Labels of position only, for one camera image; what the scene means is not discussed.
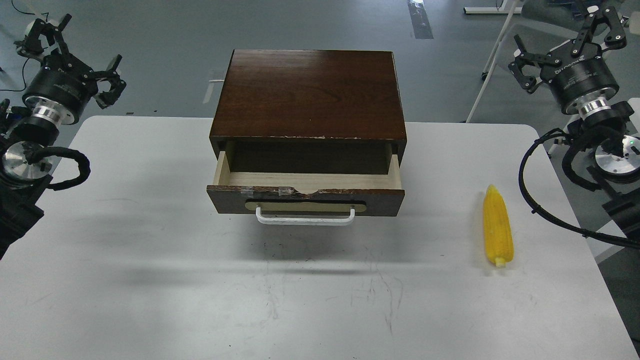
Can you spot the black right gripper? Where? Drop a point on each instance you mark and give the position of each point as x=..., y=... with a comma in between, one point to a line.
x=582, y=80

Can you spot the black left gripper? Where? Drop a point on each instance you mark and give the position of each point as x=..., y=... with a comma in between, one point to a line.
x=61, y=76

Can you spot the yellow corn cob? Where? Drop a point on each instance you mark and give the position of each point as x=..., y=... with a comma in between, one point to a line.
x=497, y=233

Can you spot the wooden drawer with brown front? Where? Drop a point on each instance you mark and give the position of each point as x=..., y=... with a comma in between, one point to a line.
x=370, y=195

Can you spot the white drawer handle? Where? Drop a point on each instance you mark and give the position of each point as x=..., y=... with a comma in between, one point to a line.
x=290, y=221

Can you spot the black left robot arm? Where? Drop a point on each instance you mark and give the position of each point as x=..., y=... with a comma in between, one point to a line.
x=31, y=163

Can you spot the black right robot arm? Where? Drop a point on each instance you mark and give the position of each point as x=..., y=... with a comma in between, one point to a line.
x=601, y=151

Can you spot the white table leg bar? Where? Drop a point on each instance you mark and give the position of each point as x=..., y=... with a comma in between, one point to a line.
x=471, y=10

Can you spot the grey floor tape strip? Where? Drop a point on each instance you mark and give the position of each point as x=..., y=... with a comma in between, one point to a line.
x=422, y=29

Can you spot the dark brown wooden cabinet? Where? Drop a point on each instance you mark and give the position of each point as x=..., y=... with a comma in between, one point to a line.
x=311, y=111

